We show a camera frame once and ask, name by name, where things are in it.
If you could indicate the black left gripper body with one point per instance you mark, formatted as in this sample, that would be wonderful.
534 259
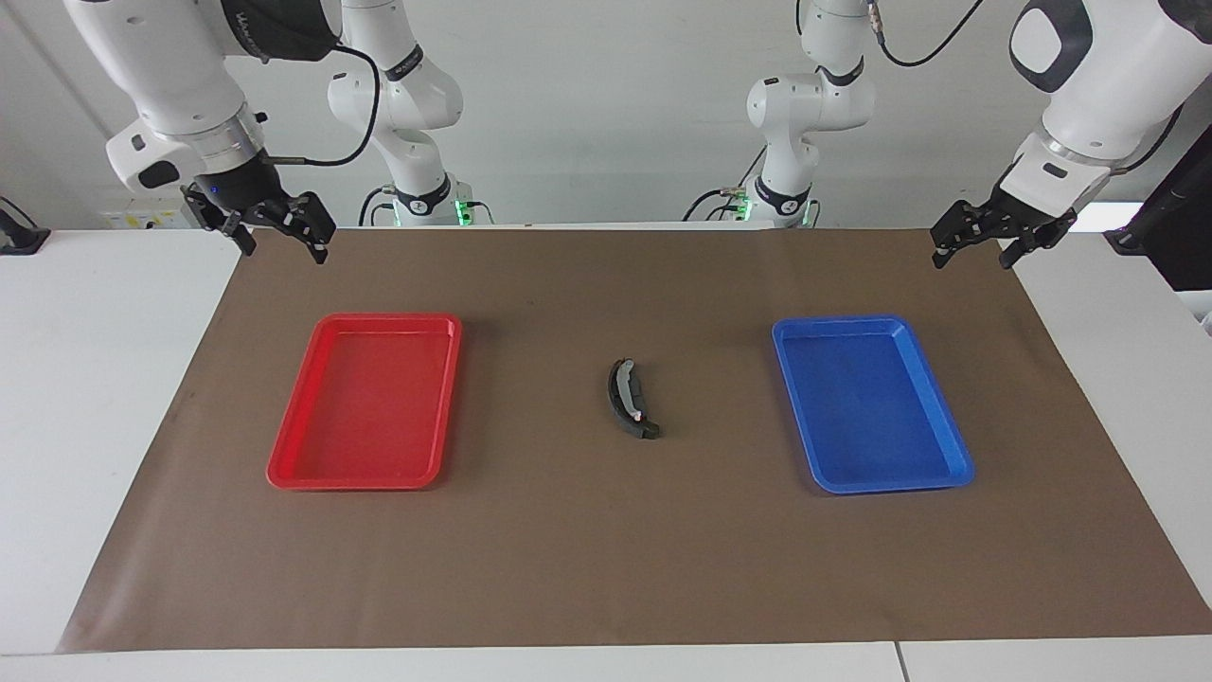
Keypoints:
1004 218

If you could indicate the black monitor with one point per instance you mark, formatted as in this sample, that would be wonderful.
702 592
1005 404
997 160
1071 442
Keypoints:
1184 227

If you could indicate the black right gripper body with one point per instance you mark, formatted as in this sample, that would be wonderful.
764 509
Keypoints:
241 194

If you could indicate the brown paper mat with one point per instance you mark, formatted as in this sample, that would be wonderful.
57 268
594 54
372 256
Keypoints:
606 549

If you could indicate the blue plastic tray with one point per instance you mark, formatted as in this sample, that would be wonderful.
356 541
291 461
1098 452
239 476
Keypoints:
871 407

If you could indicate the curved brake shoe grey metal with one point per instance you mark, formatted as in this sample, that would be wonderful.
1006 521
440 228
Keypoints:
614 393

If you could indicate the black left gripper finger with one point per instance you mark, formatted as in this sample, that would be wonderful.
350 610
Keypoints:
943 251
1013 254

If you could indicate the red plastic tray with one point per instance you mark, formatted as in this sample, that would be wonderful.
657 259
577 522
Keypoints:
369 407

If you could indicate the black clamp mount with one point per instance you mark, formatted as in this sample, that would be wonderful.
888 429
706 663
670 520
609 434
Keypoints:
19 242

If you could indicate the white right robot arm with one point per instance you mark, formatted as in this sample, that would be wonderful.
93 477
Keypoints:
161 76

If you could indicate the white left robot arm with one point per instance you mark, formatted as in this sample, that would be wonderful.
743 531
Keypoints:
1108 76

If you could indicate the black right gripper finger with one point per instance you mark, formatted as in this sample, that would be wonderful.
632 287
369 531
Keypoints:
318 244
241 239

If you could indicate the white wall socket box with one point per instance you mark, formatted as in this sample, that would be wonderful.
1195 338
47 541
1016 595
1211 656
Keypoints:
142 220

